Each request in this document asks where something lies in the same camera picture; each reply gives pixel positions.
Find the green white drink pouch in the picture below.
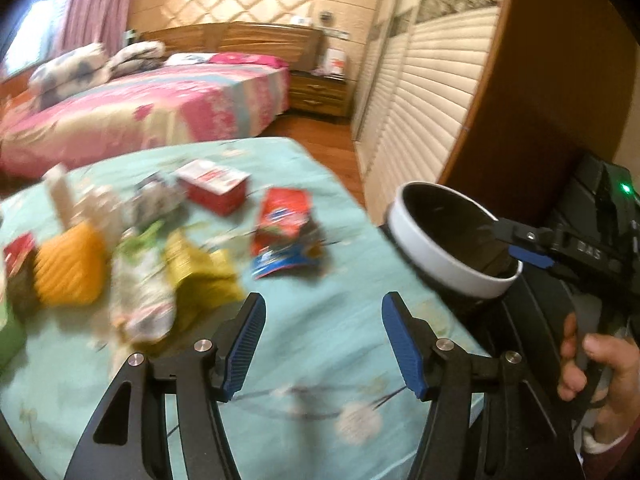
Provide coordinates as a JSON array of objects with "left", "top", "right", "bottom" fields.
[{"left": 108, "top": 221, "right": 177, "bottom": 346}]

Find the yellow wrapper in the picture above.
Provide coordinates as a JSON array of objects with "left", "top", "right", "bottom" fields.
[{"left": 164, "top": 230, "right": 245, "bottom": 332}]

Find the yellow ribbed sponge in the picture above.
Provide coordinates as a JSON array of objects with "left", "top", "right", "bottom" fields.
[{"left": 35, "top": 221, "right": 107, "bottom": 308}]

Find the red blue snack wrapper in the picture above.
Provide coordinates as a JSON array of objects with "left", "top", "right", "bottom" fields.
[{"left": 250, "top": 188, "right": 323, "bottom": 278}]

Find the grey white foam block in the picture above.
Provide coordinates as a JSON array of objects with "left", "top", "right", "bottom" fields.
[{"left": 42, "top": 164, "right": 75, "bottom": 230}]

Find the red white 1928 box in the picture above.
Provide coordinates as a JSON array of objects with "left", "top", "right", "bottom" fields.
[{"left": 174, "top": 159, "right": 250, "bottom": 217}]

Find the green milk carton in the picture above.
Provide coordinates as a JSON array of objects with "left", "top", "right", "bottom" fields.
[{"left": 0, "top": 290, "right": 26, "bottom": 370}]

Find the person's right hand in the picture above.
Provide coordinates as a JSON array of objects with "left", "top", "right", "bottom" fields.
[{"left": 555, "top": 311, "right": 640, "bottom": 443}]

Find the dark wooden door panel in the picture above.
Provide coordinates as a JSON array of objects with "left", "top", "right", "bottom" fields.
[{"left": 438, "top": 0, "right": 638, "bottom": 222}]

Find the teal floral table cloth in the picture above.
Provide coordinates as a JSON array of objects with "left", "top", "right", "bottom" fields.
[{"left": 1, "top": 138, "right": 480, "bottom": 479}]

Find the white louvered wardrobe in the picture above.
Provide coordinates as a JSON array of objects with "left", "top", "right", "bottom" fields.
[{"left": 352, "top": 0, "right": 501, "bottom": 224}]

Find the wooden nightstand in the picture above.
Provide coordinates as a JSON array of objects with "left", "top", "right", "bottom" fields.
[{"left": 288, "top": 70, "right": 348, "bottom": 117}]

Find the white box on nightstand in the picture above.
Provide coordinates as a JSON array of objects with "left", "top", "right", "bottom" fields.
[{"left": 322, "top": 48, "right": 347, "bottom": 78}]

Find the wooden headboard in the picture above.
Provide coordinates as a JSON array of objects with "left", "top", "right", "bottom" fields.
[{"left": 140, "top": 22, "right": 324, "bottom": 72}]

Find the pink floral bed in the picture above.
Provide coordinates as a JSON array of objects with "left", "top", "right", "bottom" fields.
[{"left": 1, "top": 64, "right": 290, "bottom": 179}]

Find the pink pillow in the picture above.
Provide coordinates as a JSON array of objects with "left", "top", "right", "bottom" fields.
[{"left": 208, "top": 52, "right": 288, "bottom": 70}]

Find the folded white blue quilt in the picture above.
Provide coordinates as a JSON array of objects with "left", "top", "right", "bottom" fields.
[{"left": 28, "top": 42, "right": 111, "bottom": 108}]

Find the striped folded blanket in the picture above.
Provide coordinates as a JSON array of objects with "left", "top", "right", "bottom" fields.
[{"left": 108, "top": 41, "right": 165, "bottom": 78}]

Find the white pillow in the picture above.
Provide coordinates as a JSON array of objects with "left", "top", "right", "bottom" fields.
[{"left": 164, "top": 52, "right": 213, "bottom": 67}]

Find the pink curtain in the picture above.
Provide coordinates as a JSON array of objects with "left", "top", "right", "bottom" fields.
[{"left": 53, "top": 0, "right": 131, "bottom": 56}]

